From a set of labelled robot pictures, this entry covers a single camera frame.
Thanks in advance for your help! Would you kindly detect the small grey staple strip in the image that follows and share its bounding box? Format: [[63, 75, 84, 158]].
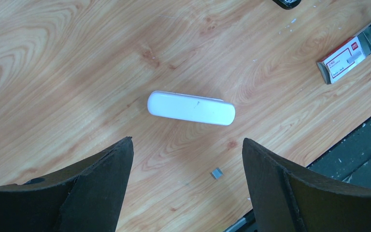
[[211, 168, 224, 180]]

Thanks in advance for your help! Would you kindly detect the red staple box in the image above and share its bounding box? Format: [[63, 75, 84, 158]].
[[316, 22, 371, 85]]

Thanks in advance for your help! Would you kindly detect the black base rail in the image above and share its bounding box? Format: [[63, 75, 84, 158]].
[[228, 117, 371, 232]]

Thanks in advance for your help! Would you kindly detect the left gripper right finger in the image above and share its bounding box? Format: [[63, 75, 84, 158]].
[[242, 138, 371, 232]]

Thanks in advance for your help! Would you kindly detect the white stapler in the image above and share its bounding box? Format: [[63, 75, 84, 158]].
[[147, 91, 236, 126]]

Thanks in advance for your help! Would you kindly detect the black stapler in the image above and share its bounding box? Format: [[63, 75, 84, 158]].
[[272, 0, 301, 10]]

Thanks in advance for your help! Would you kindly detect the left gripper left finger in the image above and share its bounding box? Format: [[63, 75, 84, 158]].
[[0, 137, 134, 232]]

